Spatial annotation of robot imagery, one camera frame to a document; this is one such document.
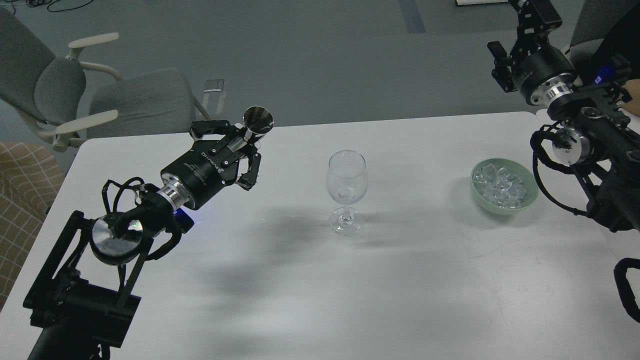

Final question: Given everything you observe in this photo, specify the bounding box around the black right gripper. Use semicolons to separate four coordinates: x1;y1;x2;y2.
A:
487;0;578;107

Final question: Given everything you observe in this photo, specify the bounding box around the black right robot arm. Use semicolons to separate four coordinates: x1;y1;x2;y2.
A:
487;0;640;232

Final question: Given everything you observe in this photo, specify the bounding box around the clear wine glass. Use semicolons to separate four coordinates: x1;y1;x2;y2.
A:
326;149;370;236

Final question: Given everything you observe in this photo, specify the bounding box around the green bowl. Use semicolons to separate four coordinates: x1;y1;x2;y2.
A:
469;158;540;216

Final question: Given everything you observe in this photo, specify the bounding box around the person in black shirt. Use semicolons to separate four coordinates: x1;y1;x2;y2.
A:
583;3;640;117

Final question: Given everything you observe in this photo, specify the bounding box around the steel double jigger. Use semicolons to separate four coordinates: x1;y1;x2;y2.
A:
228;105;274;152

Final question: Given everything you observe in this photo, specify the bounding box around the grey chair at right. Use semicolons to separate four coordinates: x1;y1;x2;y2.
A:
564;0;638;71

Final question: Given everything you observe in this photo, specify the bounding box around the grey office chair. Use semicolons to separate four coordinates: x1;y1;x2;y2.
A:
0;9;216;152

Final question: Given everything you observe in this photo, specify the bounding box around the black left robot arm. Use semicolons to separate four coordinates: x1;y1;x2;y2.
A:
23;115;274;360

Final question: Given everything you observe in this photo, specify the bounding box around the clear ice cubes pile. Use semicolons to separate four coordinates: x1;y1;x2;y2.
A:
471;162;527;209

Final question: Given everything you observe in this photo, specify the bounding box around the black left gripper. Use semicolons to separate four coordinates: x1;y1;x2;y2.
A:
158;120;262;211

